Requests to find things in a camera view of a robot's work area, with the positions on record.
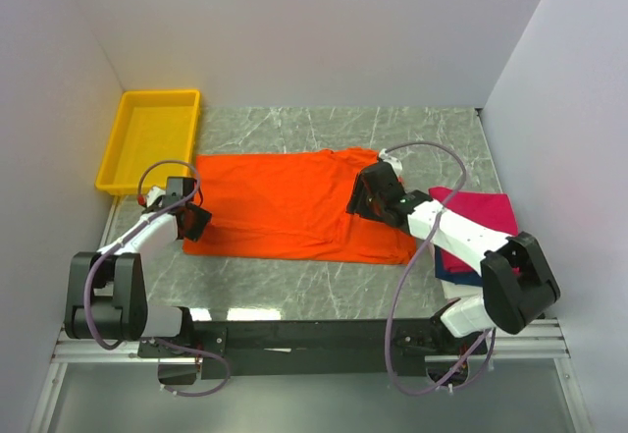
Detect orange t shirt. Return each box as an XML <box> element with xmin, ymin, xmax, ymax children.
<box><xmin>183</xmin><ymin>147</ymin><xmax>416</xmax><ymax>265</ymax></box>

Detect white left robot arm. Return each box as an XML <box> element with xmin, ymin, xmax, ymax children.
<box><xmin>64</xmin><ymin>177</ymin><xmax>212</xmax><ymax>356</ymax></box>

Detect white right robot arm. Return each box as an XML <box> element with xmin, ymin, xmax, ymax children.
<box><xmin>346</xmin><ymin>160</ymin><xmax>561</xmax><ymax>353</ymax></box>

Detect yellow plastic tray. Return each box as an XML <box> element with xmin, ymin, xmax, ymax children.
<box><xmin>95</xmin><ymin>89</ymin><xmax>201</xmax><ymax>196</ymax></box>

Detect magenta folded t shirt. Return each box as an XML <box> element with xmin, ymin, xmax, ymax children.
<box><xmin>442</xmin><ymin>191</ymin><xmax>519</xmax><ymax>274</ymax></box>

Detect navy blue folded t shirt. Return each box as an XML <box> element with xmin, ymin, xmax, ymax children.
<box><xmin>434</xmin><ymin>246</ymin><xmax>483</xmax><ymax>288</ymax></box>

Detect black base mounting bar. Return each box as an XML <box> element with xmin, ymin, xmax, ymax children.
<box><xmin>138</xmin><ymin>318</ymin><xmax>480</xmax><ymax>376</ymax></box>

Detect aluminium frame rail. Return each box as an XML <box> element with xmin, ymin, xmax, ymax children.
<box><xmin>51</xmin><ymin>317</ymin><xmax>573</xmax><ymax>365</ymax></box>

